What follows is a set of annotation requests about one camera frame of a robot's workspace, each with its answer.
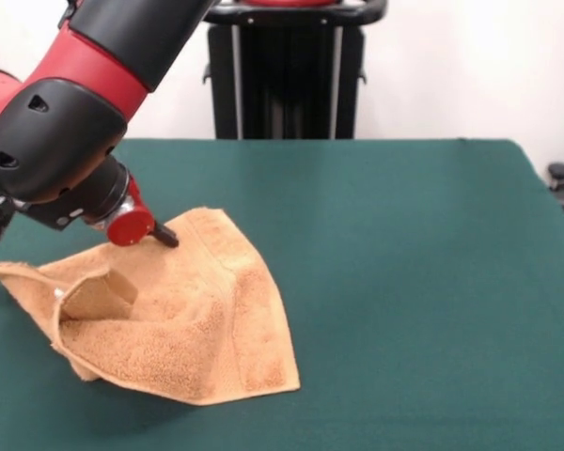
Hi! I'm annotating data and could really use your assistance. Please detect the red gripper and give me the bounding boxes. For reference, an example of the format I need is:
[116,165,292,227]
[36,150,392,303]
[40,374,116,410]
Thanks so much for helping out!
[106,178,180,249]

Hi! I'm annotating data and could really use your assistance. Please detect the orange terry towel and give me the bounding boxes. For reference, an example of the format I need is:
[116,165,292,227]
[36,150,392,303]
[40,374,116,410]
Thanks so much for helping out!
[0,206,302,407]

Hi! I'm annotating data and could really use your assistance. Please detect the dark green table cloth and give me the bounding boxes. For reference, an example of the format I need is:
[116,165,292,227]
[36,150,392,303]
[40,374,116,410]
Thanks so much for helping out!
[0,137,564,451]

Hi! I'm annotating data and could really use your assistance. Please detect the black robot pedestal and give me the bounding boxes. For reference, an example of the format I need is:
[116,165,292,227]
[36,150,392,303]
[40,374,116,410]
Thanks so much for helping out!
[200,0,387,141]

